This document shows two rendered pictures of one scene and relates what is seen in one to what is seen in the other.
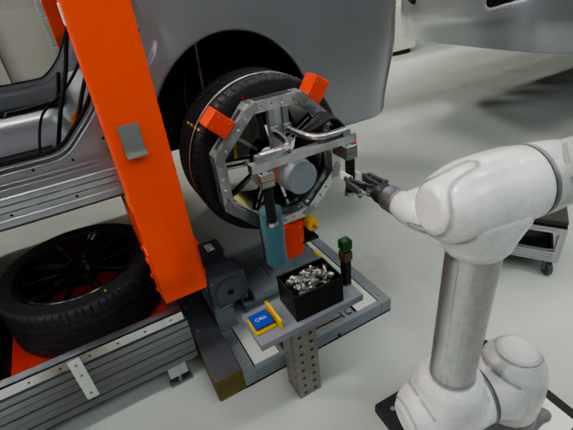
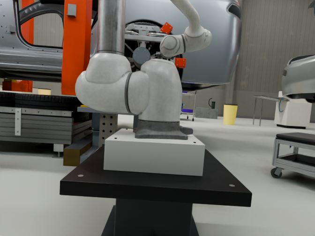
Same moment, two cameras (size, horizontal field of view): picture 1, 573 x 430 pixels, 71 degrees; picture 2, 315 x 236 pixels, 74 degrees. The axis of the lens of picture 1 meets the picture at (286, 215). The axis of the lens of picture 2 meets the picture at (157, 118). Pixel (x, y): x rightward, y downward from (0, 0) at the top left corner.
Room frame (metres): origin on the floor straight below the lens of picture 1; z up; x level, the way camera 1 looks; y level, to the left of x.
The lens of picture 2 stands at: (-0.08, -0.84, 0.52)
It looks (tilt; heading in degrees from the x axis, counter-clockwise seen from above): 5 degrees down; 23
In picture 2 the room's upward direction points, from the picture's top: 4 degrees clockwise
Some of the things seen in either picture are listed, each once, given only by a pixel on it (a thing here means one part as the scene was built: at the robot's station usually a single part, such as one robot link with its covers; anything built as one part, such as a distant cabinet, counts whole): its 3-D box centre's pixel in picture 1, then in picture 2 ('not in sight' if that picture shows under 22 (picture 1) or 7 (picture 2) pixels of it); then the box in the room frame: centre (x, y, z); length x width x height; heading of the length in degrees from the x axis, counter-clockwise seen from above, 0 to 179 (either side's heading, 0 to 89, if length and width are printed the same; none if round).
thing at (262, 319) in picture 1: (261, 320); not in sight; (1.02, 0.13, 0.47); 0.07 x 0.07 x 0.02; 26
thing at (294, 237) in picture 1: (284, 233); not in sight; (1.52, 0.02, 0.48); 0.16 x 0.12 x 0.17; 26
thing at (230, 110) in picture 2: not in sight; (229, 114); (6.28, -0.39, 0.29); 0.38 x 0.37 x 0.58; 116
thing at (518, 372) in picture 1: (508, 376); (157, 90); (0.64, -0.53, 0.56); 0.18 x 0.16 x 0.22; 104
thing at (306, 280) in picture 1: (309, 287); not in sight; (1.11, -0.06, 0.51); 0.20 x 0.14 x 0.13; 114
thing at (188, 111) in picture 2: not in sight; (183, 104); (6.28, 0.99, 0.48); 1.00 x 0.58 x 0.95; 22
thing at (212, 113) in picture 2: not in sight; (206, 107); (8.18, 0.63, 0.39); 0.81 x 0.65 x 0.78; 111
